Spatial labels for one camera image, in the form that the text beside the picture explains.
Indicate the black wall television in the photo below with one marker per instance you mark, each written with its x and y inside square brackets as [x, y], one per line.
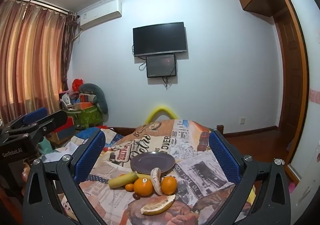
[160, 38]

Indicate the teal cloth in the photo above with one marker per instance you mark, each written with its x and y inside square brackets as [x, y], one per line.
[45, 146]

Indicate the red bag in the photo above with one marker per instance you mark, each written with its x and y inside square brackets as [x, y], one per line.
[77, 83]

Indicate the white wall outlet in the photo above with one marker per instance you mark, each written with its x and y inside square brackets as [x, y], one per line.
[242, 121]

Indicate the wooden door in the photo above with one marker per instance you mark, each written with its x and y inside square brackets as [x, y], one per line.
[290, 77]

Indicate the small tangerine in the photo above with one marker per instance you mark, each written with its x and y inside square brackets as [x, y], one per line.
[129, 187]

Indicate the white small fan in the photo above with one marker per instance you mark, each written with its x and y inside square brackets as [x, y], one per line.
[67, 101]

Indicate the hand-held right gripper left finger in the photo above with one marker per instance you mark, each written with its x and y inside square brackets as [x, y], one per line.
[90, 157]

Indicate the grey purple plate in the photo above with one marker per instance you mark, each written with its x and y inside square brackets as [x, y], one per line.
[150, 162]

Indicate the wooden bed post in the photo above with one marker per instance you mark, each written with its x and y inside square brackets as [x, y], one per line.
[220, 129]

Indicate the printed blanket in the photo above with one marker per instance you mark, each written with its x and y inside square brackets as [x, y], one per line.
[195, 172]

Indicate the person's left hand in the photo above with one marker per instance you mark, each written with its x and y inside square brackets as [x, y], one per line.
[25, 172]

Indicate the orange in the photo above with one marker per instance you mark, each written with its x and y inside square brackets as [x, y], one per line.
[169, 185]
[143, 187]

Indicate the yellow banana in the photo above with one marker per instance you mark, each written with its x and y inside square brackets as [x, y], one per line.
[122, 180]

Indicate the red box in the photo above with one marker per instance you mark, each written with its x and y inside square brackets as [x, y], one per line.
[63, 129]

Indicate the pomelo wedge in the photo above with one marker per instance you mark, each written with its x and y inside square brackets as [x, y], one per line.
[157, 206]

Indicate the blue patterned quilt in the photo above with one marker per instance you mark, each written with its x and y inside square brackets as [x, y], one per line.
[112, 136]

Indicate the dark brown curtain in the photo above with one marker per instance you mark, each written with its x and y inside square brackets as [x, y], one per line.
[68, 47]

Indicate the small dark red fruit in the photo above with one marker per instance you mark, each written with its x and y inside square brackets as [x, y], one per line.
[136, 196]

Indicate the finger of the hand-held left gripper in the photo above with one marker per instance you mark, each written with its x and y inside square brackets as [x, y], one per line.
[35, 114]
[56, 118]

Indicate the white curtain rail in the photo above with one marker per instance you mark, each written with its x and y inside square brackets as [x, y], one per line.
[35, 3]

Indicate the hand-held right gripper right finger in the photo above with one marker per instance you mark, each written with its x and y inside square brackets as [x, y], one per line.
[223, 157]

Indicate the orange striped curtain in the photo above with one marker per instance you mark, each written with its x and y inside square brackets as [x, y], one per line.
[32, 59]

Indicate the white wardrobe door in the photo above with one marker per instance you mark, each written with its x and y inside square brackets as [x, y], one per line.
[312, 64]

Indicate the yellow hoop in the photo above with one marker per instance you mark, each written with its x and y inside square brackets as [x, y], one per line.
[160, 109]

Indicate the white air conditioner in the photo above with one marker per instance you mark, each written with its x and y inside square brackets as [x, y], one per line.
[100, 16]

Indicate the small black wall monitor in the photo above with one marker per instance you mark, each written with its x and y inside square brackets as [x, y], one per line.
[161, 66]

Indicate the pink item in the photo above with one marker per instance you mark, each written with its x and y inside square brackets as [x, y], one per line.
[292, 188]

